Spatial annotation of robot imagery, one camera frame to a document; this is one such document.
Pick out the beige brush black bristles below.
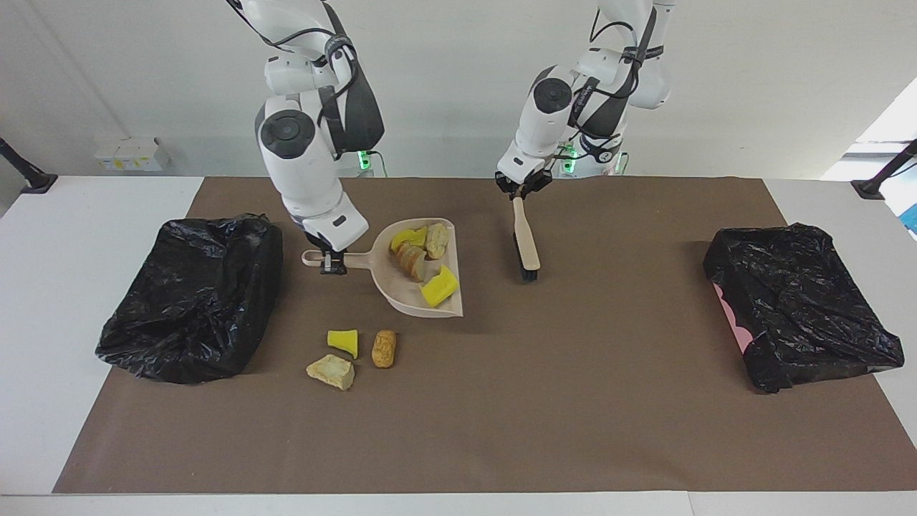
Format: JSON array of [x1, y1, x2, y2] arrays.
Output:
[[512, 196, 541, 282]]

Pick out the beige plastic dustpan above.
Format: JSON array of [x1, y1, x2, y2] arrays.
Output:
[[301, 217, 464, 318]]

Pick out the yellow green scouring sponge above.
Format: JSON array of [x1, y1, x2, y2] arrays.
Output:
[[390, 227, 428, 252]]

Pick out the small yellow sponge piece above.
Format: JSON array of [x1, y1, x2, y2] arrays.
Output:
[[327, 329, 359, 359]]

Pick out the brown fried croquette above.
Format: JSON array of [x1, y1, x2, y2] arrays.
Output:
[[372, 330, 397, 369]]

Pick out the curved yellow sponge piece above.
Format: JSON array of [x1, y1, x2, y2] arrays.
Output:
[[421, 264, 459, 308]]

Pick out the pale bread chunk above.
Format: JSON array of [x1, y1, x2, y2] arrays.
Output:
[[306, 353, 356, 391]]

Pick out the black trash bag bin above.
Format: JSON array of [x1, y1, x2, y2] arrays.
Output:
[[95, 213, 284, 385]]

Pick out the pink plastic bin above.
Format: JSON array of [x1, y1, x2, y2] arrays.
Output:
[[714, 282, 754, 353]]

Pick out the black trash bag liner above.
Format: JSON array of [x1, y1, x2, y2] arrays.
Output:
[[703, 223, 906, 393]]

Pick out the brown table mat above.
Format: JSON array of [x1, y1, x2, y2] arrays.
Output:
[[52, 177, 917, 494]]

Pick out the black clamp stand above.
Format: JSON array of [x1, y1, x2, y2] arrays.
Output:
[[851, 140, 917, 200], [0, 136, 58, 195]]

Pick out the white wall sockets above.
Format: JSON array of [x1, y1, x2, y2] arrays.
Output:
[[95, 138, 171, 173]]

